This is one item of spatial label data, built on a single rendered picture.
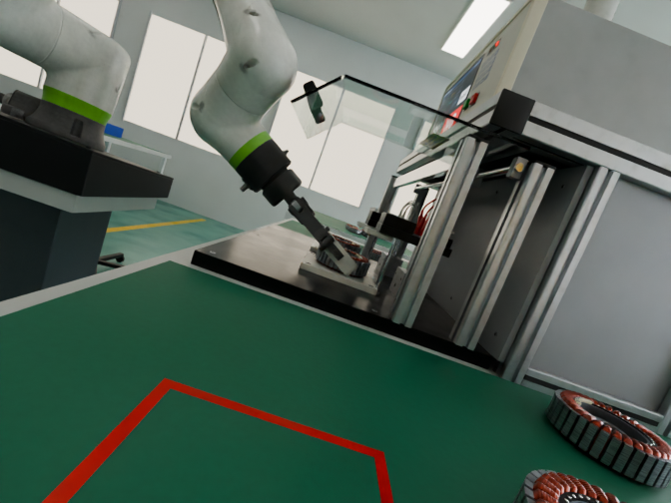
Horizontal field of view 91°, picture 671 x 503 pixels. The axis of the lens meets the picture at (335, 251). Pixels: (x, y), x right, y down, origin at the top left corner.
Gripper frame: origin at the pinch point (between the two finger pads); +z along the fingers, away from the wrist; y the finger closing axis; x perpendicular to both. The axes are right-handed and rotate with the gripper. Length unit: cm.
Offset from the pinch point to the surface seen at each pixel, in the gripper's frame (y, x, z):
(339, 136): -472, 110, -34
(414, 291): 20.8, 5.4, 5.8
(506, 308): 20.8, 14.7, 17.8
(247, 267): 17.5, -11.1, -12.4
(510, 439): 40.3, 2.0, 14.3
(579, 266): 24.4, 25.5, 17.3
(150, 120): -509, -100, -240
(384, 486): 49.0, -5.9, 0.6
